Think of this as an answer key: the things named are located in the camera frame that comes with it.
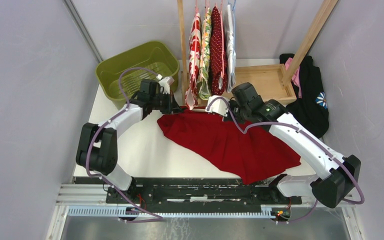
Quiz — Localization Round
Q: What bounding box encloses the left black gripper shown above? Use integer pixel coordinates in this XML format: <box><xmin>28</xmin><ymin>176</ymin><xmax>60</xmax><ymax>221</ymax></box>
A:
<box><xmin>149</xmin><ymin>90</ymin><xmax>182</xmax><ymax>115</ymax></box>

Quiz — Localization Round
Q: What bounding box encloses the red skirt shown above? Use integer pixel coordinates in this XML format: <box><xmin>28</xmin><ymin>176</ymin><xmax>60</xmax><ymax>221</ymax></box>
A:
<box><xmin>157</xmin><ymin>109</ymin><xmax>301</xmax><ymax>185</ymax></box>

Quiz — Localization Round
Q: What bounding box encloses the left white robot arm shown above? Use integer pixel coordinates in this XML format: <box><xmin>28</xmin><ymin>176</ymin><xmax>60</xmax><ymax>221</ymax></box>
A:
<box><xmin>75</xmin><ymin>77</ymin><xmax>182</xmax><ymax>204</ymax></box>

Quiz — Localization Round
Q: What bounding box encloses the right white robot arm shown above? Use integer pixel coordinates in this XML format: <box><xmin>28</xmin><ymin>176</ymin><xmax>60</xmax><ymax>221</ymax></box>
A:
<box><xmin>232</xmin><ymin>82</ymin><xmax>365</xmax><ymax>208</ymax></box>

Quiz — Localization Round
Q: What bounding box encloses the wooden clothes rack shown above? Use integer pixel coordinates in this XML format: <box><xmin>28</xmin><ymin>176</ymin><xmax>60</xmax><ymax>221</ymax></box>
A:
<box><xmin>177</xmin><ymin>0</ymin><xmax>339</xmax><ymax>108</ymax></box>

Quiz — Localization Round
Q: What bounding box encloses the green plastic basket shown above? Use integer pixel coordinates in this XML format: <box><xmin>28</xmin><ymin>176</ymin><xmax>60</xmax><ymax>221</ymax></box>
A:
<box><xmin>95</xmin><ymin>41</ymin><xmax>180</xmax><ymax>109</ymax></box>

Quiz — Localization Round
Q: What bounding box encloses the dark red polka-dot garment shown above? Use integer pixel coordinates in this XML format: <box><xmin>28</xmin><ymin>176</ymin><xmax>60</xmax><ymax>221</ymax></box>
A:
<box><xmin>209</xmin><ymin>6</ymin><xmax>228</xmax><ymax>96</ymax></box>

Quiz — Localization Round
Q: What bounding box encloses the red poppy print garment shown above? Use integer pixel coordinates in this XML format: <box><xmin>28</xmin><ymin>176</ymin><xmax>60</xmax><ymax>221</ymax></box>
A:
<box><xmin>185</xmin><ymin>12</ymin><xmax>202</xmax><ymax>110</ymax></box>

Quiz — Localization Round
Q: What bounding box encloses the yellow floral print garment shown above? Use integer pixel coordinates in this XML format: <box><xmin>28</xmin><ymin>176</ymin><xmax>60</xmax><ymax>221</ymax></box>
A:
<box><xmin>197</xmin><ymin>6</ymin><xmax>212</xmax><ymax>100</ymax></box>

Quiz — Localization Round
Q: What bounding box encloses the white garment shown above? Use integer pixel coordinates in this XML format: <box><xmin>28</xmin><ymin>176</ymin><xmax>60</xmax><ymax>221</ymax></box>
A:
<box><xmin>223</xmin><ymin>3</ymin><xmax>236</xmax><ymax>93</ymax></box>

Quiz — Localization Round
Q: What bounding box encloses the black garment with flower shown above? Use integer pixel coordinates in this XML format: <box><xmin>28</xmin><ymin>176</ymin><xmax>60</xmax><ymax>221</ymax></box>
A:
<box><xmin>286</xmin><ymin>55</ymin><xmax>330</xmax><ymax>139</ymax></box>

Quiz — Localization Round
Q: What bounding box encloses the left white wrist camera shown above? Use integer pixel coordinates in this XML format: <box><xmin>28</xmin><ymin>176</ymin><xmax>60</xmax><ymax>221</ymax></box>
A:
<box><xmin>156</xmin><ymin>74</ymin><xmax>175</xmax><ymax>95</ymax></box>

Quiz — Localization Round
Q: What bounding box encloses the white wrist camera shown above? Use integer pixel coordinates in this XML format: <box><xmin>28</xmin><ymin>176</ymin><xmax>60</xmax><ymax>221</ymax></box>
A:
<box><xmin>204</xmin><ymin>95</ymin><xmax>229</xmax><ymax>117</ymax></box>
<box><xmin>156</xmin><ymin>74</ymin><xmax>175</xmax><ymax>95</ymax></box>

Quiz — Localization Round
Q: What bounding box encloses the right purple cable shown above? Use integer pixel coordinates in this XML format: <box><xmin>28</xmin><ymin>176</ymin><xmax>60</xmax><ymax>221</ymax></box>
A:
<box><xmin>206</xmin><ymin>96</ymin><xmax>366</xmax><ymax>223</ymax></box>

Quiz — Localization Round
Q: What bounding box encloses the purple cable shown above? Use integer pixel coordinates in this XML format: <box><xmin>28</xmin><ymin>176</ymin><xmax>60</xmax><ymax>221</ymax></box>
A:
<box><xmin>206</xmin><ymin>96</ymin><xmax>366</xmax><ymax>223</ymax></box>
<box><xmin>84</xmin><ymin>67</ymin><xmax>165</xmax><ymax>224</ymax></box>

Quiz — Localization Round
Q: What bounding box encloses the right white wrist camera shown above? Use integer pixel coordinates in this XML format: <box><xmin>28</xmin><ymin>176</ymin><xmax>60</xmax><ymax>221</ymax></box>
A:
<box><xmin>204</xmin><ymin>95</ymin><xmax>229</xmax><ymax>117</ymax></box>

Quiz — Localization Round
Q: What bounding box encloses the blue wire hanger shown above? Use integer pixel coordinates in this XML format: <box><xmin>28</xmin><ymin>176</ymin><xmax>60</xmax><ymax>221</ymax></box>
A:
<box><xmin>228</xmin><ymin>0</ymin><xmax>237</xmax><ymax>66</ymax></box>

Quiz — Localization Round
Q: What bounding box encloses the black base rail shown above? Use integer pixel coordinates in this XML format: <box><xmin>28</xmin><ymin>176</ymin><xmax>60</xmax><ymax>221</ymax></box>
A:
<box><xmin>74</xmin><ymin>176</ymin><xmax>303</xmax><ymax>215</ymax></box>

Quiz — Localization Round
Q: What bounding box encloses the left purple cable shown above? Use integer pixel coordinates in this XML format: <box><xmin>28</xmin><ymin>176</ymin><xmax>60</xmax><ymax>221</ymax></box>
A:
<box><xmin>84</xmin><ymin>67</ymin><xmax>165</xmax><ymax>224</ymax></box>

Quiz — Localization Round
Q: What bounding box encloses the pink wire hanger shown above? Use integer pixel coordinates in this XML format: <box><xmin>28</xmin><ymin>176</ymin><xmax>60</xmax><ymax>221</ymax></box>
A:
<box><xmin>189</xmin><ymin>0</ymin><xmax>228</xmax><ymax>100</ymax></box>

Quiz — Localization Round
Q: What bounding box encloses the white slotted cable duct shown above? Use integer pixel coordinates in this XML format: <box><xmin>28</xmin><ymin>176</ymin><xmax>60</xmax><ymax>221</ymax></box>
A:
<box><xmin>67</xmin><ymin>205</ymin><xmax>278</xmax><ymax>219</ymax></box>

